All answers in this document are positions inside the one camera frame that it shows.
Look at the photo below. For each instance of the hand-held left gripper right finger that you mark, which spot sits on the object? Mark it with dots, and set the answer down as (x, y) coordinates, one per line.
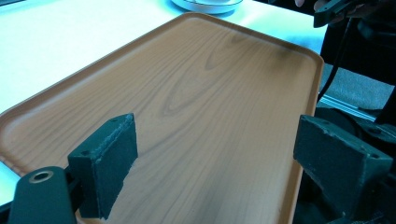
(339, 161)

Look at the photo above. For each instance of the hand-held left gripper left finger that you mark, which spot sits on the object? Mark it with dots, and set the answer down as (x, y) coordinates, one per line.
(106, 168)

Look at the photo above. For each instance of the wooden tray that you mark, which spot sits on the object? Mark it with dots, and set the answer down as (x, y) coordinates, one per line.
(199, 102)

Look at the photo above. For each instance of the white plate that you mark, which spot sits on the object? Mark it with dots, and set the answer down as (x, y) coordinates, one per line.
(208, 4)

